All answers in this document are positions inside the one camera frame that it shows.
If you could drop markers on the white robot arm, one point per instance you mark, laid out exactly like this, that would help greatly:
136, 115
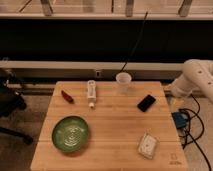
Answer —
195, 73

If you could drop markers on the black eraser block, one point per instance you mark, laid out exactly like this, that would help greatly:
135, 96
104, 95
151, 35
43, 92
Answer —
146, 103

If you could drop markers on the clear plastic cup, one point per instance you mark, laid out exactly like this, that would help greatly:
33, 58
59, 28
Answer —
123, 80

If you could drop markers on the red chili pepper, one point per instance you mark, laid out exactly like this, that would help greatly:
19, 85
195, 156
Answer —
67, 97

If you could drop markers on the green round plate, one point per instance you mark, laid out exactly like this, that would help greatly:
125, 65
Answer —
70, 134

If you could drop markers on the blue connector box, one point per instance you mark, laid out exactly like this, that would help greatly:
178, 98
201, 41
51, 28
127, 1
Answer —
179, 120

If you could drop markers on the black office chair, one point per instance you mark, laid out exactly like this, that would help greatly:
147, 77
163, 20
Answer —
9, 101

